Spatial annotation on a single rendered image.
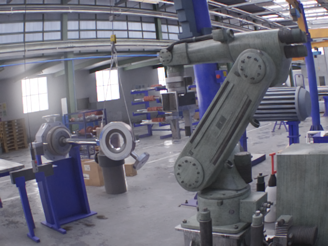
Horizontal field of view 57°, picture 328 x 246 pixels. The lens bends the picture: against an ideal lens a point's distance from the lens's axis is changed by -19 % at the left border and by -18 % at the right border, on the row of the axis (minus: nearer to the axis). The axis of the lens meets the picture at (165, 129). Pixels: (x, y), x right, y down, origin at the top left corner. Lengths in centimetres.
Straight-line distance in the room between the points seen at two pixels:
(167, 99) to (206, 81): 208
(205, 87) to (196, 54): 218
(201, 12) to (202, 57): 234
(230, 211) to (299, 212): 49
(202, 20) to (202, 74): 74
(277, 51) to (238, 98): 38
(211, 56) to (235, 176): 78
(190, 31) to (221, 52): 221
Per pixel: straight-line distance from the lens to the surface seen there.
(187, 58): 233
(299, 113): 597
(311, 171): 209
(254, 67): 192
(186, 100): 244
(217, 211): 227
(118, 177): 569
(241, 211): 227
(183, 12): 440
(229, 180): 230
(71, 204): 478
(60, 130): 428
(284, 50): 207
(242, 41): 211
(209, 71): 446
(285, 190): 217
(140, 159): 333
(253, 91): 195
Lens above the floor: 150
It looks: 6 degrees down
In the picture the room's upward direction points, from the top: 6 degrees counter-clockwise
